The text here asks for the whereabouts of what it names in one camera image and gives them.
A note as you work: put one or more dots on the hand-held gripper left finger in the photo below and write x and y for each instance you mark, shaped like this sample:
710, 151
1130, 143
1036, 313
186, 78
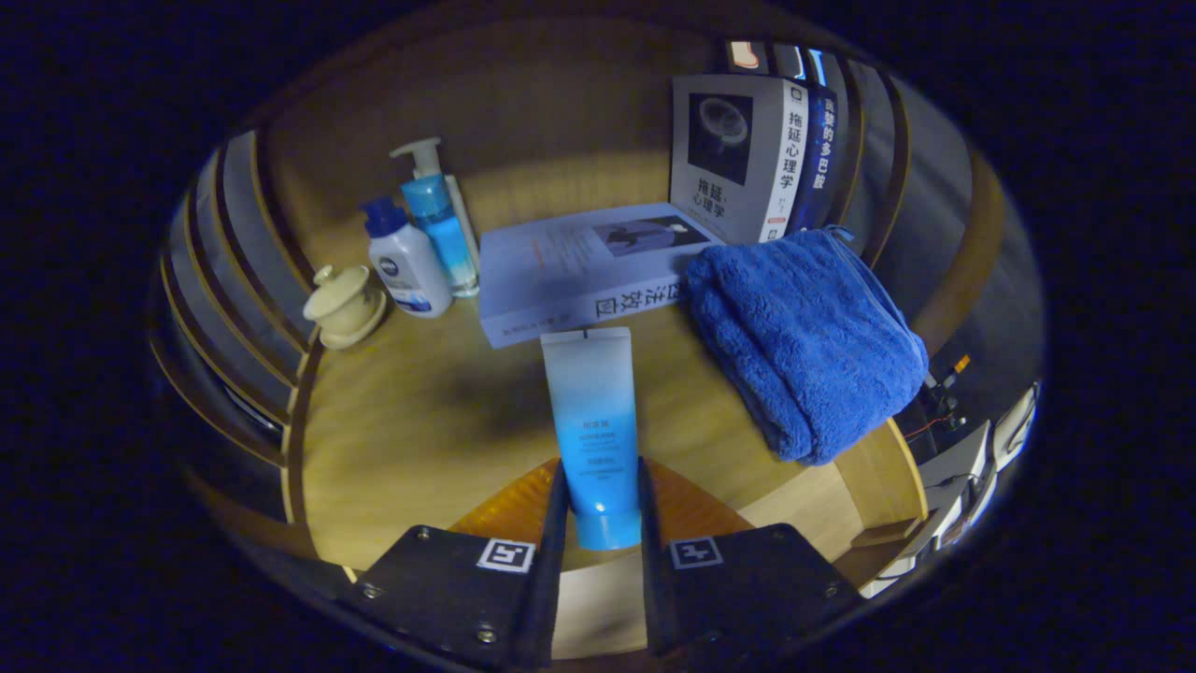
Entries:
551, 579

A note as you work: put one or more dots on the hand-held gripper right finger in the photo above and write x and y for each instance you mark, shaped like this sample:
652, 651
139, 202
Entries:
654, 589

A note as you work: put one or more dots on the blue cosmetic tube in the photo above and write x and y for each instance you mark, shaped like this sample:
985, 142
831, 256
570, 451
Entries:
593, 421

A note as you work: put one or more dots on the wooden countertop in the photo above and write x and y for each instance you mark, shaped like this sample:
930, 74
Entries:
420, 421

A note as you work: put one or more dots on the wooden cabinet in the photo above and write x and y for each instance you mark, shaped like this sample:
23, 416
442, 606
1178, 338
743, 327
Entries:
561, 112

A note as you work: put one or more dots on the folded blue towel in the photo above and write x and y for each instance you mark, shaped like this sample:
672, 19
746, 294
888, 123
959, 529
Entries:
804, 346

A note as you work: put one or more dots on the flat white book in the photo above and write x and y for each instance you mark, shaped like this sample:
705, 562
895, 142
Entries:
561, 271

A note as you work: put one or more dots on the white table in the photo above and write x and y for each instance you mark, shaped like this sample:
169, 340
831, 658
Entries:
962, 477

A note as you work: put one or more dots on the white bottle with blue cap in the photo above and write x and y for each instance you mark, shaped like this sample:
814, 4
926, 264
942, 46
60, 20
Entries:
406, 271

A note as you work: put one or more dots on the beige lidded teacup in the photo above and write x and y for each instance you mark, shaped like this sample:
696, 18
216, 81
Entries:
344, 304

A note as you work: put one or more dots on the black equipment with orange part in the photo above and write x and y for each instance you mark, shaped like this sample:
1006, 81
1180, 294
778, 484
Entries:
944, 397

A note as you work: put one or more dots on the blue pump bottle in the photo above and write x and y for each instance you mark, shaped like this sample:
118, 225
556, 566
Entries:
444, 234

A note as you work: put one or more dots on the upright grey white book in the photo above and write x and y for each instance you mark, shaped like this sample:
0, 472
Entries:
729, 159

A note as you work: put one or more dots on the upright dark blue book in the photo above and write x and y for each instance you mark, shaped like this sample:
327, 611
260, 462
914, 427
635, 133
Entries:
818, 159

